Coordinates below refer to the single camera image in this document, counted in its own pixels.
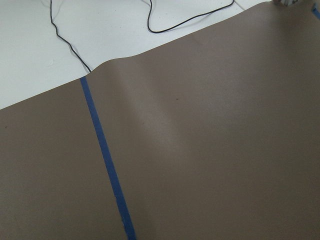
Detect brown paper table mat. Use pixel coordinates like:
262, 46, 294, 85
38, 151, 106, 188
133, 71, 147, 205
0, 0, 320, 240

